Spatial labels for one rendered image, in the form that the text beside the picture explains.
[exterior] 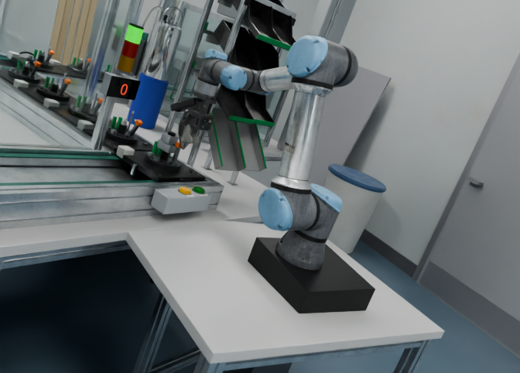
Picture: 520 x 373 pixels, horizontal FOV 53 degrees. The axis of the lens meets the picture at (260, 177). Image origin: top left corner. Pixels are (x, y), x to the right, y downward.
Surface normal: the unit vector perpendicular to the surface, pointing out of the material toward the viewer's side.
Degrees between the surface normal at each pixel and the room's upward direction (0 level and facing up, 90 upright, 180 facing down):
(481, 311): 90
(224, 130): 45
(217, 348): 0
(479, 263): 90
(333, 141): 81
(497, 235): 90
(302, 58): 85
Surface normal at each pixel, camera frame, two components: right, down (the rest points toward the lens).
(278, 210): -0.76, 0.07
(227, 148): 0.69, -0.35
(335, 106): -0.72, -0.27
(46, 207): 0.75, 0.42
